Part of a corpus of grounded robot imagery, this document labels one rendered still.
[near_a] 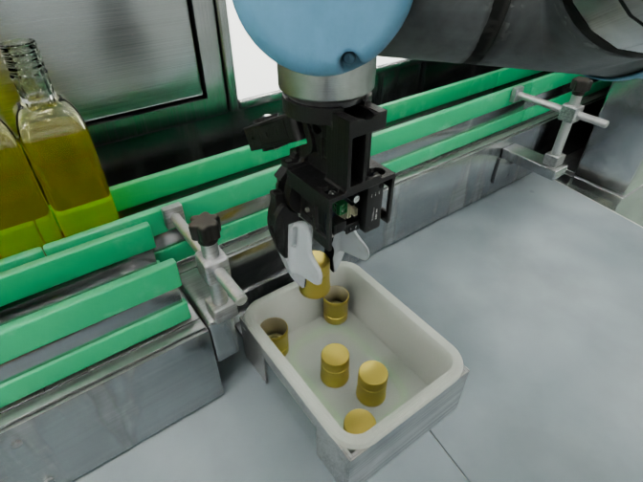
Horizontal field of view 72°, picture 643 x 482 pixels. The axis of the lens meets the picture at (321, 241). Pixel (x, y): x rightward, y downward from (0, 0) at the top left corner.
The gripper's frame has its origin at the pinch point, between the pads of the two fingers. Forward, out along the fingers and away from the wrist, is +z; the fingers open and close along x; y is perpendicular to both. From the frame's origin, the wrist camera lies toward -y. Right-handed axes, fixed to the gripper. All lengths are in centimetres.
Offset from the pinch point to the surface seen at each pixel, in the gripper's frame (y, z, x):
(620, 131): 0, 5, 74
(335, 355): 4.8, 10.5, -0.5
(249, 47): -29.8, -14.7, 10.2
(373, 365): 8.6, 10.5, 2.1
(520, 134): -11, 5, 57
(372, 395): 10.5, 12.5, 0.5
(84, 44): -30.3, -18.3, -10.8
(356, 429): 13.3, 10.5, -4.4
